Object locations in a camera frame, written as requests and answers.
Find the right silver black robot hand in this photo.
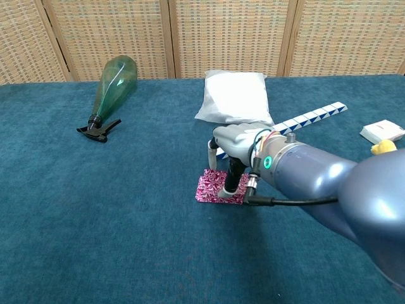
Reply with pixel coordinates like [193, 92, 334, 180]
[207, 123, 276, 199]

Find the pink patterned card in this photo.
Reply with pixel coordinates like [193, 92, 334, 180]
[194, 168, 251, 206]

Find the white filled plastic bag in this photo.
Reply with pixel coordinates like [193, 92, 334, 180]
[194, 69, 275, 126]

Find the white blue snake puzzle strip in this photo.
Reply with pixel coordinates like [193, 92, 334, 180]
[216, 101, 349, 159]

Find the woven wicker folding screen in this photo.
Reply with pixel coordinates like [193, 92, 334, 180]
[0, 0, 405, 86]

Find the green spray bottle black trigger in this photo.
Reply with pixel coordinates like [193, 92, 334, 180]
[75, 54, 139, 144]

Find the white tissue pack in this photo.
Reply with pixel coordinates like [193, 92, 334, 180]
[359, 119, 405, 143]

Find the penguin plush toy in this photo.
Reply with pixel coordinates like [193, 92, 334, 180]
[370, 139, 398, 156]

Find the blue carpet table cover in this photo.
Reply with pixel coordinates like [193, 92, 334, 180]
[0, 74, 405, 304]

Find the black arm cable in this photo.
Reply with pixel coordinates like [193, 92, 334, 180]
[243, 172, 339, 207]

